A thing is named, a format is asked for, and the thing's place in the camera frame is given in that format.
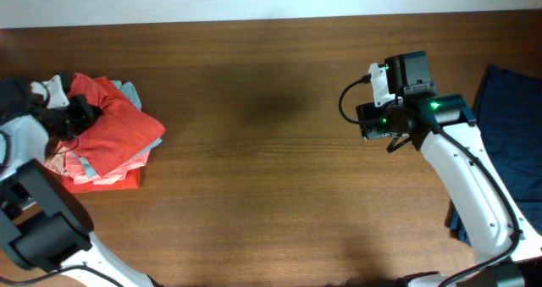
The pink folded garment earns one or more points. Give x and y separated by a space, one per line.
79 169

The navy blue garment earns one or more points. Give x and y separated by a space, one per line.
508 112

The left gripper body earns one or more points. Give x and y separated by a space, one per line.
69 122

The grey folded shirt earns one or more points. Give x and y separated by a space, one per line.
131 109

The red soccer t-shirt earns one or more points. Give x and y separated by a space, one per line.
112 126

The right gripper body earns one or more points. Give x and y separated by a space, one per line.
383 127

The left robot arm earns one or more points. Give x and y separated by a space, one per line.
42 224

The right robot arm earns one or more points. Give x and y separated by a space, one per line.
407 108

